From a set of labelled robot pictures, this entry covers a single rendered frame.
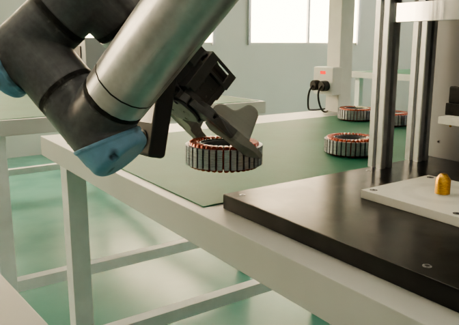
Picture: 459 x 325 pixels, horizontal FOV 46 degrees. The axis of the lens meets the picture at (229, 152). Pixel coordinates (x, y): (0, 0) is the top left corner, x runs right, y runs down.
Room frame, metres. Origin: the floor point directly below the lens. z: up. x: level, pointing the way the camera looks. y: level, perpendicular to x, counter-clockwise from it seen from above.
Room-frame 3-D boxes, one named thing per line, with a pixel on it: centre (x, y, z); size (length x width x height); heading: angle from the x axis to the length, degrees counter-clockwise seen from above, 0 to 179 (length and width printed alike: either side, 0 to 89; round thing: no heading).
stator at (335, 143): (1.12, -0.26, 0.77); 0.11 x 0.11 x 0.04
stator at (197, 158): (0.76, 0.01, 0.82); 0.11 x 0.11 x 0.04
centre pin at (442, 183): (0.69, -0.28, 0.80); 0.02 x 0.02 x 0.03
